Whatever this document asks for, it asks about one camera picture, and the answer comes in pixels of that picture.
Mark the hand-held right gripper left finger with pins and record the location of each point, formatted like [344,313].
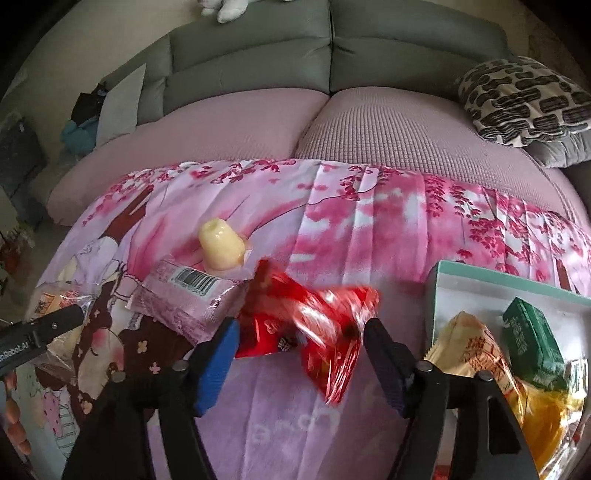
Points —
[217,364]

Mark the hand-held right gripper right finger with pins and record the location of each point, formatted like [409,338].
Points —
[388,369]

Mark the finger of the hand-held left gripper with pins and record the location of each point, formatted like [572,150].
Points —
[57,323]

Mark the shiny red snack packet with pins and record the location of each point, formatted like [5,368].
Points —
[323,323]

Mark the beige and orange snack packet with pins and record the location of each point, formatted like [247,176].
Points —
[471,350]

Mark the teal tray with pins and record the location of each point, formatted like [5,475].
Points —
[471,290]

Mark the green snack packet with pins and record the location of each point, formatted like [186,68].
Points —
[531,341]

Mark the clear orange snack packet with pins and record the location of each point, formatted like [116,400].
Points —
[549,424]

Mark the clear bun packet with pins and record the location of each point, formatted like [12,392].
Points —
[51,295]

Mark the pink snack packet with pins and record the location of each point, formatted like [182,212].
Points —
[184,300]

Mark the potted plants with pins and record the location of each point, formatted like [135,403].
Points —
[14,249]

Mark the printed cartoon blanket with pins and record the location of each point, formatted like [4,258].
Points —
[369,230]

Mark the dark cabinet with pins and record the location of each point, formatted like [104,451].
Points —
[21,161]

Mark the teal cloth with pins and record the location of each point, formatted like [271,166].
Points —
[81,138]

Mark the white and green corn packet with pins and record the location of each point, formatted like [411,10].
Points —
[579,376]

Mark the black bag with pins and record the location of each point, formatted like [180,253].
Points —
[87,106]

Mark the light grey pillow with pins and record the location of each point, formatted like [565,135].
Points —
[120,108]

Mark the pink sofa seat cushion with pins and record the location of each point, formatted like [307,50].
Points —
[415,138]
[207,138]

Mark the dark grey pillow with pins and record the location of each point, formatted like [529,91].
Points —
[565,152]

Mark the black and white patterned pillow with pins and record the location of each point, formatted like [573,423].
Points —
[521,99]

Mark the grey sofa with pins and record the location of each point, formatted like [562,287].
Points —
[249,55]

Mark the white plush toy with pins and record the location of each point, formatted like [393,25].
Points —
[228,9]

